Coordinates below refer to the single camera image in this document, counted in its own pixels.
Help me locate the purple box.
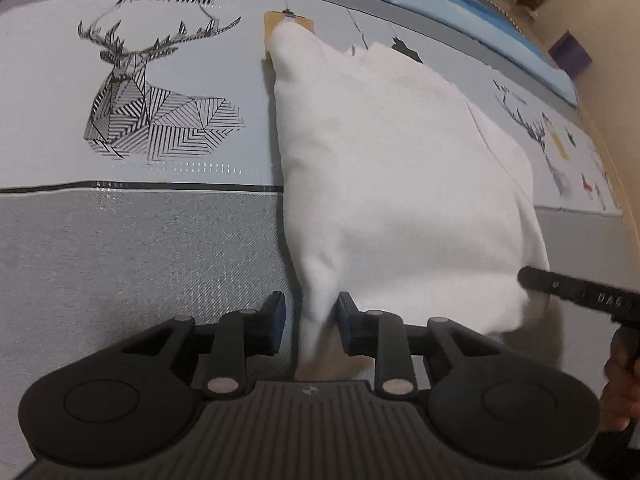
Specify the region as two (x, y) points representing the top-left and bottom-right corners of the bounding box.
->
(549, 31), (594, 80)

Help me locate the light blue sheet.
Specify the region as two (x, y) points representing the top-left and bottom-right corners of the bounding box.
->
(0, 0), (578, 107)

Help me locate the white garment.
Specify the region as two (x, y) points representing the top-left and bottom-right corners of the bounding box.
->
(267, 21), (551, 376)

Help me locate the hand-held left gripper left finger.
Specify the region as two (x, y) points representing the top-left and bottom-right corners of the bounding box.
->
(122, 291), (287, 401)

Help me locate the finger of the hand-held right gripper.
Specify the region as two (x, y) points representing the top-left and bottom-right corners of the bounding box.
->
(517, 266), (585, 308)

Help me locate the person's right hand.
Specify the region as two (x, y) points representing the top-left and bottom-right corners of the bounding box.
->
(599, 331), (637, 432)

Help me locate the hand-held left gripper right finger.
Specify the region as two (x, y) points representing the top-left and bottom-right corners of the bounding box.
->
(338, 291), (502, 402)

